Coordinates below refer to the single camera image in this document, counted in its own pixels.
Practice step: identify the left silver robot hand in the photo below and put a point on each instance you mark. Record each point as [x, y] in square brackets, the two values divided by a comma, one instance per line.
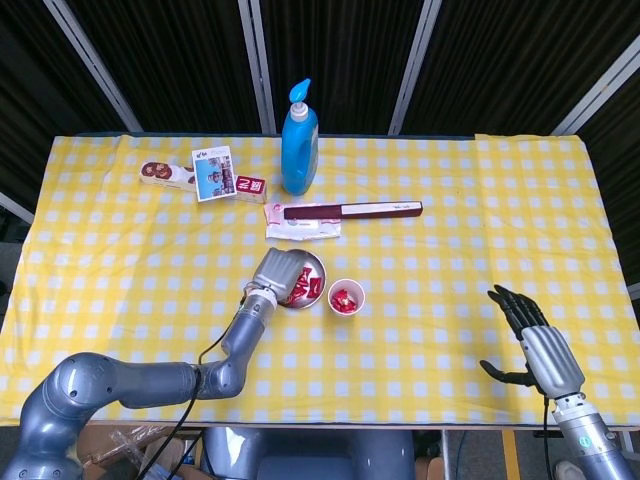
[277, 272]

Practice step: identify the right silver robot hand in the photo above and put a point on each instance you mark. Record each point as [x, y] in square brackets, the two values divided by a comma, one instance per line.
[552, 360]

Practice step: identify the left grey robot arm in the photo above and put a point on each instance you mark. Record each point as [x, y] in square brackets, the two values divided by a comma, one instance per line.
[100, 380]

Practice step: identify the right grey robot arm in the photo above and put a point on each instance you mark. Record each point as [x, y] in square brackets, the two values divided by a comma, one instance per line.
[590, 445]

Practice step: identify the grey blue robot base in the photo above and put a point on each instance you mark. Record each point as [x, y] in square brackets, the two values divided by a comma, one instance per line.
[310, 455]

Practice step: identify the metal bowl of red candies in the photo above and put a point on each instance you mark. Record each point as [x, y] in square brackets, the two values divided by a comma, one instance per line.
[312, 262]

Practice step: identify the white paper cup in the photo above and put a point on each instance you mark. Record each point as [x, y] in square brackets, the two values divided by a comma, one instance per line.
[361, 295]

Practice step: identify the white pink plastic packet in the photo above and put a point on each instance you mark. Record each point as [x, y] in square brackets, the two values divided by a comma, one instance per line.
[300, 230]

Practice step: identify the blue photo card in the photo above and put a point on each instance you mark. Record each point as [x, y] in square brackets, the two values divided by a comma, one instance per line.
[212, 172]

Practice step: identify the long maroon slim box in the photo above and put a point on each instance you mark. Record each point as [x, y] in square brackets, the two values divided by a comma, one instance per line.
[380, 209]

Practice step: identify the blue pump detergent bottle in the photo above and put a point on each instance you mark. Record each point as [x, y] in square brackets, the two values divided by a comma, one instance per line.
[300, 150]

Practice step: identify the yellow white checked tablecloth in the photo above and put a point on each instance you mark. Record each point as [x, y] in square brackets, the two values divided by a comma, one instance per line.
[150, 275]

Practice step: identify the white metal table leg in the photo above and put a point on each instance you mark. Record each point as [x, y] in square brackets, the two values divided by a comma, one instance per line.
[448, 455]

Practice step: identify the long beige cookie box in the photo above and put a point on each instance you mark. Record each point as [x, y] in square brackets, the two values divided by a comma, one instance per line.
[160, 172]

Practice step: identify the small brown box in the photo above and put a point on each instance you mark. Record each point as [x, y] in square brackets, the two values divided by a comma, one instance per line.
[430, 470]

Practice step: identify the brown cardboard box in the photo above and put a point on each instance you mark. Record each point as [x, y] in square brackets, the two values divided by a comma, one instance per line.
[165, 447]

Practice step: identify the clear plastic wrap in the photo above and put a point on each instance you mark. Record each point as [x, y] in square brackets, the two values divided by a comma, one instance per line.
[131, 450]

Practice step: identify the grey aluminium frame post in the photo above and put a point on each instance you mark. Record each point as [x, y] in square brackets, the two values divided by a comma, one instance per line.
[414, 65]
[600, 97]
[258, 65]
[91, 62]
[15, 206]
[635, 291]

